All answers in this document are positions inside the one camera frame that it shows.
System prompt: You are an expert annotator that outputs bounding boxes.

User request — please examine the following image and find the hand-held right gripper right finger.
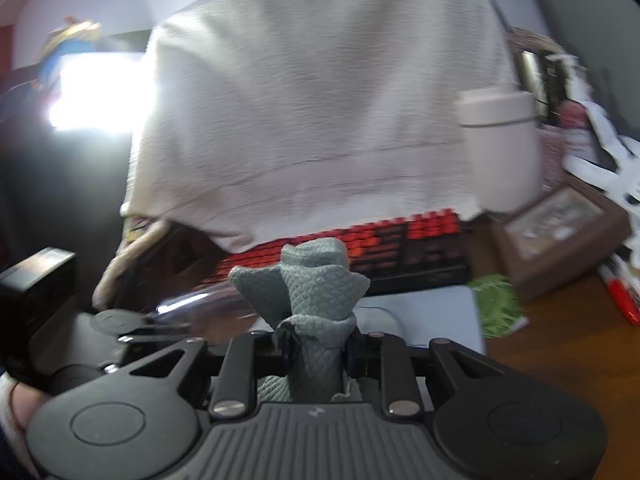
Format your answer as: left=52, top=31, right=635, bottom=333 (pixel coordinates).
left=342, top=331, right=516, bottom=418

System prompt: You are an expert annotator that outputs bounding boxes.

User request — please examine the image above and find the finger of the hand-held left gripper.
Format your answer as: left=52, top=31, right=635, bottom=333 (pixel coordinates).
left=119, top=321, right=197, bottom=347

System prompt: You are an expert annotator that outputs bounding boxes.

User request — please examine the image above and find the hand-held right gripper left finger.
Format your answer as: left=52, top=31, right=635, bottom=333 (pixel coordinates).
left=129, top=332, right=293, bottom=418

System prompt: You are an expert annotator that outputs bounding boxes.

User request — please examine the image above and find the clear plastic measuring cup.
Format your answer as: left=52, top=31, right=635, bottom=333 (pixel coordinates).
left=145, top=280, right=281, bottom=346

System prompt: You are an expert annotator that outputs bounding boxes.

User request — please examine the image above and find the green waffle cleaning cloth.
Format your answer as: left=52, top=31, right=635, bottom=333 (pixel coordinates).
left=229, top=239, right=372, bottom=403

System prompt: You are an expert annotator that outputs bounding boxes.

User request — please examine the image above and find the white cylindrical container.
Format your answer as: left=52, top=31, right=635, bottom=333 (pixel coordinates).
left=454, top=87, right=545, bottom=213

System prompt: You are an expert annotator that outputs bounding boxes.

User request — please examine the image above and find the person's left hand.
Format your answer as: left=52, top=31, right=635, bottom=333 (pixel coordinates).
left=0, top=374, right=52, bottom=480

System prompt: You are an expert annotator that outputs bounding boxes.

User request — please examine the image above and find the dark brown stand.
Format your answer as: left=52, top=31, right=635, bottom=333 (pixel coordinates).
left=115, top=225, right=241, bottom=306

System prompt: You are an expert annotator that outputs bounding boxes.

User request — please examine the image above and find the light blue mat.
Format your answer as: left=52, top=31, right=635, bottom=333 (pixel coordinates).
left=357, top=285, right=487, bottom=356

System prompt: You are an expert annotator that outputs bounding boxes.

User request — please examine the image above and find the cream printed cloth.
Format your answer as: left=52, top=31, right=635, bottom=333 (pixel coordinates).
left=92, top=215, right=168, bottom=308

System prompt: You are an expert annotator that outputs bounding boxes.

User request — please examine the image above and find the black keyboard with red keys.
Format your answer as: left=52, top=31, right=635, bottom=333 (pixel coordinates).
left=192, top=209, right=471, bottom=297

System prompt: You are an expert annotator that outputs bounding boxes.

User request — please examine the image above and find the large black panel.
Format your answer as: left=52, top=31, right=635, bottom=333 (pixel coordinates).
left=0, top=125, right=131, bottom=271

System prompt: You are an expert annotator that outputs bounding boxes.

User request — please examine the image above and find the green packet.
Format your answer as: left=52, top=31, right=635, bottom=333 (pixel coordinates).
left=467, top=274, right=530, bottom=338

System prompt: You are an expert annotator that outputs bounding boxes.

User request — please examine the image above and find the bright lit window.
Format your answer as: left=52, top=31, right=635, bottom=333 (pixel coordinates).
left=47, top=52, right=151, bottom=133

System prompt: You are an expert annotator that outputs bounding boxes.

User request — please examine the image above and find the white terry towel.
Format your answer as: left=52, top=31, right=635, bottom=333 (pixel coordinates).
left=120, top=0, right=518, bottom=253

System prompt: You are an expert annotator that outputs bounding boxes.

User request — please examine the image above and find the blue yellow figurine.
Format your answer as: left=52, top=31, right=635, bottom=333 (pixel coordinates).
left=37, top=17, right=103, bottom=86

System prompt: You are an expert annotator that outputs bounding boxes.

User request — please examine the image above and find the red marker pen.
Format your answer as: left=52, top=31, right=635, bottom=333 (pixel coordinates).
left=597, top=262, right=640, bottom=325

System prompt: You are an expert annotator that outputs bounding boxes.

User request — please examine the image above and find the white plush toy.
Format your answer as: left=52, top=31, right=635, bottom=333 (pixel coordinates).
left=562, top=55, right=640, bottom=211

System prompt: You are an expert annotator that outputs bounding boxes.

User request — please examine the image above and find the ornate table mirror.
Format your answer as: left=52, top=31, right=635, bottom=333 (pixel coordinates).
left=506, top=27, right=571, bottom=126

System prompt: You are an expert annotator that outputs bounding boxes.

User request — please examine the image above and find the brown picture frame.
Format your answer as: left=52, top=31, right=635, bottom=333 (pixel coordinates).
left=490, top=187, right=632, bottom=303

